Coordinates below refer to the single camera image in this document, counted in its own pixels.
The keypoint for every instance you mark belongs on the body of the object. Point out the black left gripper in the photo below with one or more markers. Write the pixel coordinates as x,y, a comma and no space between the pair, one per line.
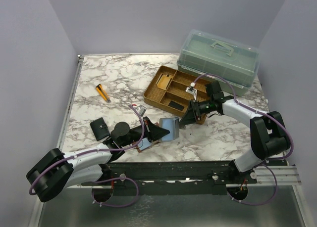
154,132

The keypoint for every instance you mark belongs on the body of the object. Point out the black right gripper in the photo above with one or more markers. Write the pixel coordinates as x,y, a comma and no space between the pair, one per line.
190,116

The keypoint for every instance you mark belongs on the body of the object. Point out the grey card holder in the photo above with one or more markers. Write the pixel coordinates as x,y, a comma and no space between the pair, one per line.
171,124

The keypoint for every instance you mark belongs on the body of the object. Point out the brown open card holder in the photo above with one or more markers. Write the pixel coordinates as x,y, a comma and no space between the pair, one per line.
144,144

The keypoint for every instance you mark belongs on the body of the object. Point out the yellow cards in tray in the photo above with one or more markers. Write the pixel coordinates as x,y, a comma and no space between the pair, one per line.
164,81

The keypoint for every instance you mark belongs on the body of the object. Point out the black card holder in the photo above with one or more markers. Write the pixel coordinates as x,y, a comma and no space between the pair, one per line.
99,128

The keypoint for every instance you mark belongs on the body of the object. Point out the woven wicker divided tray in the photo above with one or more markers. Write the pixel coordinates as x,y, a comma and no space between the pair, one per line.
160,99

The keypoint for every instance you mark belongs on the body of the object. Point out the clear green plastic toolbox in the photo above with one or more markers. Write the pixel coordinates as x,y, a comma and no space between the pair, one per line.
207,53

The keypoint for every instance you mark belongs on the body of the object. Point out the orange utility knife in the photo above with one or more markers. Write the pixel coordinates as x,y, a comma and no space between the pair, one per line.
103,93

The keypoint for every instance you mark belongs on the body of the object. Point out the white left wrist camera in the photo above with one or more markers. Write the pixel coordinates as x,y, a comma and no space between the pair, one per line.
141,110

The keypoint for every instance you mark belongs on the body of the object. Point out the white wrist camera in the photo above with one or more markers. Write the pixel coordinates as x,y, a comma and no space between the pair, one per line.
192,90
141,110

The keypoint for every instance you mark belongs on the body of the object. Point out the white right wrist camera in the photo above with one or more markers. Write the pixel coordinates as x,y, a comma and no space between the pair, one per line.
192,90

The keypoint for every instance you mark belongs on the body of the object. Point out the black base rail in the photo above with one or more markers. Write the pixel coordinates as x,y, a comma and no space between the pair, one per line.
168,178

